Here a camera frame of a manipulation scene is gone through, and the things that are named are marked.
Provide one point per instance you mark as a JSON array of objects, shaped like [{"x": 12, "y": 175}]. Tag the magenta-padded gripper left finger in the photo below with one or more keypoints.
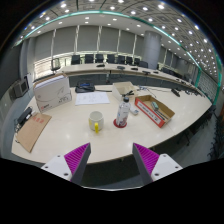
[{"x": 78, "y": 158}]

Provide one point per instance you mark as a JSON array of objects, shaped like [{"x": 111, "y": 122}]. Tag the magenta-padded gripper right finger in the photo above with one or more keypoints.
[{"x": 146, "y": 158}]

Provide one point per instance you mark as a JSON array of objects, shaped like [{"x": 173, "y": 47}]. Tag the clear bottle with white label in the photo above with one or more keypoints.
[{"x": 122, "y": 113}]

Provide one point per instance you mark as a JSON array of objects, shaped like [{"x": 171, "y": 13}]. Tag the open cardboard box, red side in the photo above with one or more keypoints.
[{"x": 148, "y": 113}]

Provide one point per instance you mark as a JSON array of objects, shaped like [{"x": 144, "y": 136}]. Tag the flat round red coaster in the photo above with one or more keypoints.
[{"x": 115, "y": 124}]

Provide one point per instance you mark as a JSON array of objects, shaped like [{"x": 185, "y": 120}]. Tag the white remote control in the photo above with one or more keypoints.
[{"x": 134, "y": 111}]

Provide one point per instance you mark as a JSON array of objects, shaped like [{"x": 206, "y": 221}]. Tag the teal eraser block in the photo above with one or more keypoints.
[{"x": 154, "y": 105}]

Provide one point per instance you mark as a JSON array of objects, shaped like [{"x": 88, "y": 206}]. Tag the white printed paper sheet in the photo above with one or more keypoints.
[{"x": 92, "y": 98}]

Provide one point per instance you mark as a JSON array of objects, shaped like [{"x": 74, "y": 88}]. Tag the black desk device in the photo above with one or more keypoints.
[{"x": 24, "y": 115}]

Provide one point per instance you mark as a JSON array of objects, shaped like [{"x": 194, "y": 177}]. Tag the large white cardboard box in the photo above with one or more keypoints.
[{"x": 51, "y": 93}]

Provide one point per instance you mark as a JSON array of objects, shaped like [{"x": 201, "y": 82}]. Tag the small open white box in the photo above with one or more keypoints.
[{"x": 118, "y": 93}]

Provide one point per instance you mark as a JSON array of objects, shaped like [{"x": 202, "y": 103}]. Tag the black bag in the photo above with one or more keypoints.
[{"x": 84, "y": 87}]

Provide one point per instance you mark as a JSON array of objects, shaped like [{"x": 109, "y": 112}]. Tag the grey box monitor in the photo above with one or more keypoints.
[{"x": 20, "y": 88}]

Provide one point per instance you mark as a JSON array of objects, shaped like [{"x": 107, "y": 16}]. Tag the row of black office chairs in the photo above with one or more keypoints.
[{"x": 89, "y": 59}]

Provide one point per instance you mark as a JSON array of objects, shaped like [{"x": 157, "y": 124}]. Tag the round ceiling lights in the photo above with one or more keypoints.
[{"x": 86, "y": 17}]

